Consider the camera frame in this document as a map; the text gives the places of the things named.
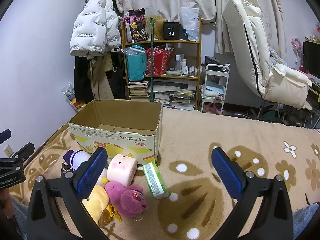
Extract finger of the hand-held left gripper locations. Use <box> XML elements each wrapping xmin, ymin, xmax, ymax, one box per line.
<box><xmin>10</xmin><ymin>142</ymin><xmax>35</xmax><ymax>165</ymax></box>
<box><xmin>0</xmin><ymin>129</ymin><xmax>12</xmax><ymax>145</ymax></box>

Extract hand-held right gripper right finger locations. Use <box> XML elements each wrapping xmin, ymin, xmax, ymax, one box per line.
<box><xmin>211</xmin><ymin>147</ymin><xmax>293</xmax><ymax>240</ymax></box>

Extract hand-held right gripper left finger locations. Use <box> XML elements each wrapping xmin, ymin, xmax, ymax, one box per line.
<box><xmin>27</xmin><ymin>147</ymin><xmax>108</xmax><ymax>240</ymax></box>

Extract purple-haired plush doll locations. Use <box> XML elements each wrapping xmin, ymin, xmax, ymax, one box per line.
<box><xmin>62</xmin><ymin>150</ymin><xmax>92</xmax><ymax>172</ymax></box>

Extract yellow plush toy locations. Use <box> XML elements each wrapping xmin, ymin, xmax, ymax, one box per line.
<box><xmin>82</xmin><ymin>177</ymin><xmax>123</xmax><ymax>228</ymax></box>

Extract pink cylindrical plush toy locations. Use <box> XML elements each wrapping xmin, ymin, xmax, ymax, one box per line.
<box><xmin>107</xmin><ymin>154</ymin><xmax>138</xmax><ymax>187</ymax></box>

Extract printed cardboard box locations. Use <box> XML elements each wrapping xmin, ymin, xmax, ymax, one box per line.
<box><xmin>69</xmin><ymin>99</ymin><xmax>163</xmax><ymax>165</ymax></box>

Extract magenta plush bear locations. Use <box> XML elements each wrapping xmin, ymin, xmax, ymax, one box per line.
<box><xmin>104</xmin><ymin>180</ymin><xmax>148</xmax><ymax>222</ymax></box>

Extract person's left forearm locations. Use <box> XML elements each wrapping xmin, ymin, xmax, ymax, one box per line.
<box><xmin>0</xmin><ymin>187</ymin><xmax>28</xmax><ymax>240</ymax></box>

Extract black packet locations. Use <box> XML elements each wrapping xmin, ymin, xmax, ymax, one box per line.
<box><xmin>61</xmin><ymin>162</ymin><xmax>75</xmax><ymax>178</ymax></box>

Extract beige patterned blanket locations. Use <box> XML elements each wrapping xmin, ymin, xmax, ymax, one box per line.
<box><xmin>15</xmin><ymin>105</ymin><xmax>320</xmax><ymax>240</ymax></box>

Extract green tissue pack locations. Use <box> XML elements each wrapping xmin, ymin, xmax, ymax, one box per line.
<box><xmin>142</xmin><ymin>162</ymin><xmax>170</xmax><ymax>200</ymax></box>

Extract pink item under cart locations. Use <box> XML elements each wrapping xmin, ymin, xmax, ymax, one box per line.
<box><xmin>205</xmin><ymin>104</ymin><xmax>223</xmax><ymax>115</ymax></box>

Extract plastic bag of toys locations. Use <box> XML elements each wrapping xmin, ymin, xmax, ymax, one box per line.
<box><xmin>62</xmin><ymin>82</ymin><xmax>85</xmax><ymax>111</ymax></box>

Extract light blue folded cloth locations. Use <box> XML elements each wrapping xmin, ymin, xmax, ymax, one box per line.
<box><xmin>202</xmin><ymin>84</ymin><xmax>225</xmax><ymax>98</ymax></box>

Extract black hanging coat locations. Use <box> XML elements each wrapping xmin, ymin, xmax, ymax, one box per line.
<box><xmin>74</xmin><ymin>54</ymin><xmax>95</xmax><ymax>103</ymax></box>

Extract person's leg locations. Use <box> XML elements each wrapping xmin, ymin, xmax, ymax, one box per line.
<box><xmin>292</xmin><ymin>203</ymin><xmax>320</xmax><ymax>240</ymax></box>

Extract beige hanging coat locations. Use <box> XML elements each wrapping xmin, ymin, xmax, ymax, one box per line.
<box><xmin>87</xmin><ymin>55</ymin><xmax>116</xmax><ymax>100</ymax></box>

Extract dark hanging clothes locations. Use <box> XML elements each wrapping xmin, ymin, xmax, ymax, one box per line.
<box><xmin>109</xmin><ymin>50</ymin><xmax>128</xmax><ymax>100</ymax></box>

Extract white rolling cart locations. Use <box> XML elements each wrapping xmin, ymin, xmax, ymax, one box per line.
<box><xmin>201</xmin><ymin>64</ymin><xmax>230</xmax><ymax>114</ymax></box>

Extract stack of books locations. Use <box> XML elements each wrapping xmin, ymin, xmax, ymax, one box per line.
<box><xmin>127</xmin><ymin>79</ymin><xmax>196</xmax><ymax>111</ymax></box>

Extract group of cosmetic bottles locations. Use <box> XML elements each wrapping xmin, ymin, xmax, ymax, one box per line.
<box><xmin>175</xmin><ymin>54</ymin><xmax>198</xmax><ymax>75</ymax></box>

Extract black item on cart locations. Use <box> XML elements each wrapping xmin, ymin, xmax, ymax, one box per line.
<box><xmin>205</xmin><ymin>56</ymin><xmax>223</xmax><ymax>67</ymax></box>

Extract teal shopping bag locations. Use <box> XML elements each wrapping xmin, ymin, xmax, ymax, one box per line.
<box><xmin>125</xmin><ymin>45</ymin><xmax>148</xmax><ymax>82</ymax></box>

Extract wooden bookshelf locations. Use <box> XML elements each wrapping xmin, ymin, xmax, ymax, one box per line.
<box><xmin>122</xmin><ymin>17</ymin><xmax>202</xmax><ymax>110</ymax></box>

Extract green pole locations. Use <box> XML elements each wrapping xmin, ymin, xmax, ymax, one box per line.
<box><xmin>149</xmin><ymin>17</ymin><xmax>154</xmax><ymax>103</ymax></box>

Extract pale blue cloth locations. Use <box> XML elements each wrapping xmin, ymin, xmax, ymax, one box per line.
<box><xmin>269</xmin><ymin>49</ymin><xmax>287</xmax><ymax>67</ymax></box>

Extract clear plastic bag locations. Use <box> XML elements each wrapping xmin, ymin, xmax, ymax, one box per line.
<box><xmin>121</xmin><ymin>46</ymin><xmax>147</xmax><ymax>56</ymax></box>

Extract red gift bag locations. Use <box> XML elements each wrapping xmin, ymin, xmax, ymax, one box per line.
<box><xmin>146</xmin><ymin>47</ymin><xmax>173</xmax><ymax>77</ymax></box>

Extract cream folded mattress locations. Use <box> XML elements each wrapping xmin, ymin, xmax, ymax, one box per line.
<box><xmin>222</xmin><ymin>0</ymin><xmax>313</xmax><ymax>110</ymax></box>

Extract white puffer jacket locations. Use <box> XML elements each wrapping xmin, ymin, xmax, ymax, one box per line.
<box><xmin>69</xmin><ymin>0</ymin><xmax>123</xmax><ymax>57</ymax></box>

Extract black monitor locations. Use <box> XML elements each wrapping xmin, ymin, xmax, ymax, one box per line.
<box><xmin>302</xmin><ymin>40</ymin><xmax>320</xmax><ymax>73</ymax></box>

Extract pink fan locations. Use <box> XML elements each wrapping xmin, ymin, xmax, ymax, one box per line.
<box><xmin>291</xmin><ymin>37</ymin><xmax>304</xmax><ymax>69</ymax></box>

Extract pink black printed bag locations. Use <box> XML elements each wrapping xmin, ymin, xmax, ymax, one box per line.
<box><xmin>124</xmin><ymin>9</ymin><xmax>147</xmax><ymax>43</ymax></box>

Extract black box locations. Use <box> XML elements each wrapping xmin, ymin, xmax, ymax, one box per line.
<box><xmin>163</xmin><ymin>22</ymin><xmax>184</xmax><ymax>40</ymax></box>

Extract white plastic bag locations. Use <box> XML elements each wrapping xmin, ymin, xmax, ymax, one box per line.
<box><xmin>179</xmin><ymin>7</ymin><xmax>200</xmax><ymax>41</ymax></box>

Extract blonde wig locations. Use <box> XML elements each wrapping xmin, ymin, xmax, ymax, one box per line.
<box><xmin>144</xmin><ymin>15</ymin><xmax>168</xmax><ymax>41</ymax></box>

